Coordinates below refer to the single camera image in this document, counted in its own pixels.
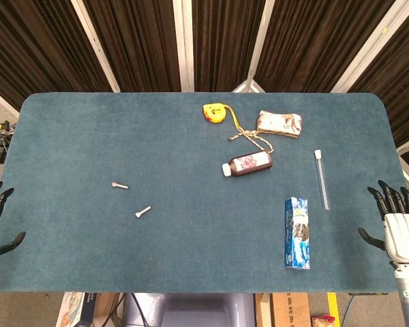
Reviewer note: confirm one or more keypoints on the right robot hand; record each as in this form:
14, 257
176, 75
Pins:
402, 235

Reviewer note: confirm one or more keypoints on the silver bolt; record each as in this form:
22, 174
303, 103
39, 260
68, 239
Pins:
120, 186
142, 212

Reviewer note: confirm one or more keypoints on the lavender robot base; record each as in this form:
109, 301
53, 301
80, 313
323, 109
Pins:
191, 310

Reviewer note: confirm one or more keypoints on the glass test tube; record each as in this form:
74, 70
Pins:
321, 178

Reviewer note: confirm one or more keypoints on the blue cookie box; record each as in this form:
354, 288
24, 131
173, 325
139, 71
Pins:
297, 235

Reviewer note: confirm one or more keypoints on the white printed box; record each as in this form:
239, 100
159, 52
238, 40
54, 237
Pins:
71, 310

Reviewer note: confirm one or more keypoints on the red snack bag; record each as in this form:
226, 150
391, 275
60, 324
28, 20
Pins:
322, 322

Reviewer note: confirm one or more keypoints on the brown cardboard box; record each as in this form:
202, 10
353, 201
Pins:
289, 310
105, 306

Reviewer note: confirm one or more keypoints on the patterned white tissue packet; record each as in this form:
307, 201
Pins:
279, 123

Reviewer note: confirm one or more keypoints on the dark brown curtain panel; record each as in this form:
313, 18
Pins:
143, 44
405, 68
320, 44
37, 51
225, 44

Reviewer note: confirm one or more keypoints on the brown bottle white cap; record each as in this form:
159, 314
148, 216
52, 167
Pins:
249, 164

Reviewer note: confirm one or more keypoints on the blue felt table mat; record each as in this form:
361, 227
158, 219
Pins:
191, 221

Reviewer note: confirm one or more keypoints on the grey partition stand foot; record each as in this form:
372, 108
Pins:
249, 88

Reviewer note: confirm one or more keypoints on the yellow tape measure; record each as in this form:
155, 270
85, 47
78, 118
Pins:
214, 113

